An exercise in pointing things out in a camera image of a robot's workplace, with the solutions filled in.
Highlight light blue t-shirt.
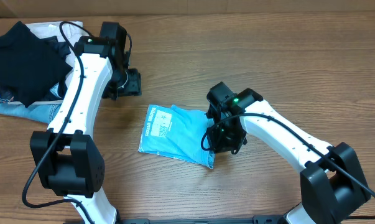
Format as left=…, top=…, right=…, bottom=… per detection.
left=138, top=105, right=215, bottom=169

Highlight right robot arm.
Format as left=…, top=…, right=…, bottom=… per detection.
left=204, top=82, right=371, bottom=223

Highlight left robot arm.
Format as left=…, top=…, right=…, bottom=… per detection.
left=22, top=22, right=142, bottom=223

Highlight beige folded trousers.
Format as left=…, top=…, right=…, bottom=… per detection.
left=26, top=21, right=85, bottom=42

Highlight blue denim jeans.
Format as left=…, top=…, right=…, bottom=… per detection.
left=0, top=103, right=61, bottom=124

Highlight black folded garment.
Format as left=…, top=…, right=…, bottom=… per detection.
left=0, top=21, right=72, bottom=107

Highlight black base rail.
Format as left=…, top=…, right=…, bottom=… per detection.
left=116, top=215, right=287, bottom=224

